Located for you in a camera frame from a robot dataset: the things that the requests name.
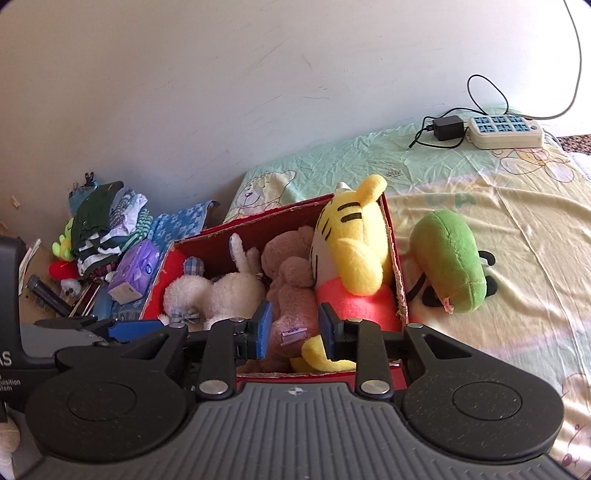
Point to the dusty pink plush bear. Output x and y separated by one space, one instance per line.
291 286

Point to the purple tissue pack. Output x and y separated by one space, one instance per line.
134 267

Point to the black binder clip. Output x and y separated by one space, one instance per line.
88 179

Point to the small panda toy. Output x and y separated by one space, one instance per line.
71 287

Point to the black tube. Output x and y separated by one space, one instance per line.
46 295

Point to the green plush toy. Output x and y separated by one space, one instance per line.
443 258

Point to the red soft toy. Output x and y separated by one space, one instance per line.
62 270

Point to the yellow plush tiger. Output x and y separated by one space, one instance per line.
351 230

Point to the cartoon bear bed sheet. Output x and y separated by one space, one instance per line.
531 258

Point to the cream power strip blue sockets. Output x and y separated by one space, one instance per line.
503 136

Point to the dark green garment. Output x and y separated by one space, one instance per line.
97 207

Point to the white papers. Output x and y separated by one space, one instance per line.
27 263

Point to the white plush rabbit blue bow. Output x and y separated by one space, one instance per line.
235 290

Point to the striped folded clothes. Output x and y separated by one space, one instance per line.
129 217

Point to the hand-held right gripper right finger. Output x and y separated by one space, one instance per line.
325 332

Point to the green yellow soft toy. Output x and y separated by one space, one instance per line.
64 240

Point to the blue patterned cloth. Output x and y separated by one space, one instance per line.
180 221

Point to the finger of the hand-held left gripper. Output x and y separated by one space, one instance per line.
134 330

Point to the red cardboard box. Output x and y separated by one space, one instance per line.
277 217

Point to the brown patterned cushion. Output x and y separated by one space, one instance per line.
579 143

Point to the white plush rabbit grey bow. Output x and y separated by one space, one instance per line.
184 293

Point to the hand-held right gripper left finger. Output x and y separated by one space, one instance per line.
264 330

